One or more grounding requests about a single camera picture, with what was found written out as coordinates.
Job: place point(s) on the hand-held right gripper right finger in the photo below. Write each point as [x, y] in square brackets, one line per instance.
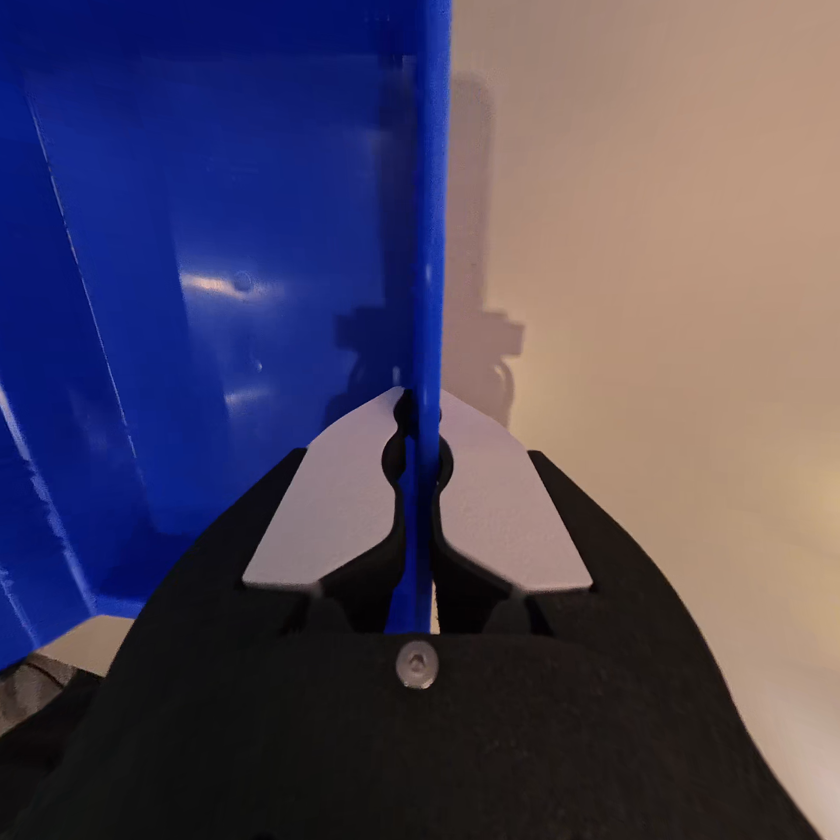
[512, 518]

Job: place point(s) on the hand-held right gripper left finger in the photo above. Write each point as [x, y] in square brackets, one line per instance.
[334, 518]

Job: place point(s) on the blue plastic bin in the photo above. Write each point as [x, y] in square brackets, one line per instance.
[197, 262]

